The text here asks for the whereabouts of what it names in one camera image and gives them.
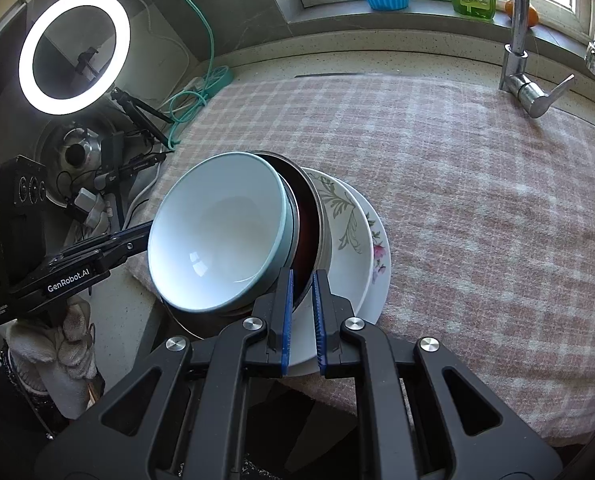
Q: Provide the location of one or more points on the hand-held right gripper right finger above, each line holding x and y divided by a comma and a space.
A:
318, 320

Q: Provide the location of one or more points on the pink checkered cloth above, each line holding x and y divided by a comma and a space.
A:
477, 210

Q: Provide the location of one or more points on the teal power strip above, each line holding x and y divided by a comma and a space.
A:
220, 77

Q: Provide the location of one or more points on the large pink floral plate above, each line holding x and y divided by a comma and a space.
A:
383, 280

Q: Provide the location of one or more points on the light blue ceramic bowl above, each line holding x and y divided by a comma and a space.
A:
217, 240

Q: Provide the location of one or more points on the white power adapter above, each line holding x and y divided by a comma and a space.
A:
85, 200

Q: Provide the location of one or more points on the person's left forearm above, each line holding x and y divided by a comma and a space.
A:
27, 405

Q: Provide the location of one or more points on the steel pot lid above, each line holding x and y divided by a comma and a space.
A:
82, 152

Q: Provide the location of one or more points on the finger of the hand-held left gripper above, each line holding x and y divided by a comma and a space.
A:
127, 234
127, 252

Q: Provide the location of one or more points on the large steel bowl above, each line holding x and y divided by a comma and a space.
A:
326, 245

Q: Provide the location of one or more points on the person's left hand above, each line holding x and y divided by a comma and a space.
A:
67, 340

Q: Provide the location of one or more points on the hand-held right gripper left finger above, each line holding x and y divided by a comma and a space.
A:
288, 320

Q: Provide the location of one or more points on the red steel bowl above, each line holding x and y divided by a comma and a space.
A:
307, 225

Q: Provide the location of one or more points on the green leaf plate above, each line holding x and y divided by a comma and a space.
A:
342, 240

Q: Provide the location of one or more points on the chrome faucet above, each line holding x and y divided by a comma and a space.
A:
520, 10

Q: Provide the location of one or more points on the orange tangerine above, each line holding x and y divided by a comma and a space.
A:
532, 15

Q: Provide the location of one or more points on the black tripod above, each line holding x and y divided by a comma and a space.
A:
142, 115

